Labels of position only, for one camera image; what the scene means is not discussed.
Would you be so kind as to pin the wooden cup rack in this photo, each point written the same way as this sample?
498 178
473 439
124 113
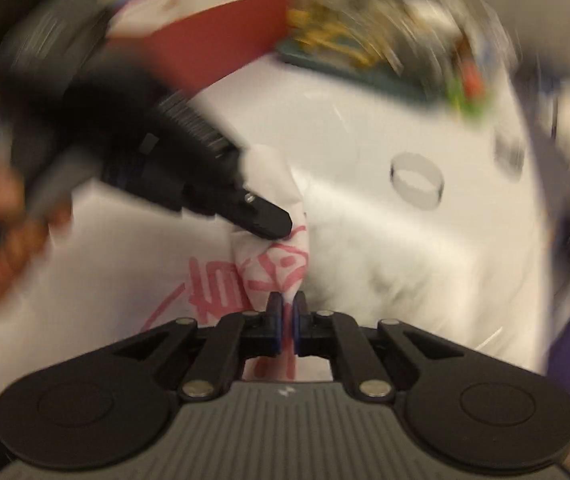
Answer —
335 35

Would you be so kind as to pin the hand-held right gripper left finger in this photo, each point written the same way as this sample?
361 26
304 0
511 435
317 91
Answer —
276 320

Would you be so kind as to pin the red cardboard box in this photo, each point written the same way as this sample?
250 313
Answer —
205 40

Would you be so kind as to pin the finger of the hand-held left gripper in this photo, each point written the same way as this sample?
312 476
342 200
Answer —
260 217

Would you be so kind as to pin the person's left hand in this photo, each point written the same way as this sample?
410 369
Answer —
0 250

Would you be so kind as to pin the black rubber band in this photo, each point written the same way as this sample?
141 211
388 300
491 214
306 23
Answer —
394 180

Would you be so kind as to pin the white shopping bag red print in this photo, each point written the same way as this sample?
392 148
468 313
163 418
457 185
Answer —
270 270

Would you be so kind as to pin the teal tray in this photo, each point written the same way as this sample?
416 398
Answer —
355 72

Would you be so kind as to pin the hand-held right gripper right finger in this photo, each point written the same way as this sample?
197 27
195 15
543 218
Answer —
299 320

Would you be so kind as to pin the orange figure toy clear case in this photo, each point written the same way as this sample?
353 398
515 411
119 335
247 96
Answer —
470 85

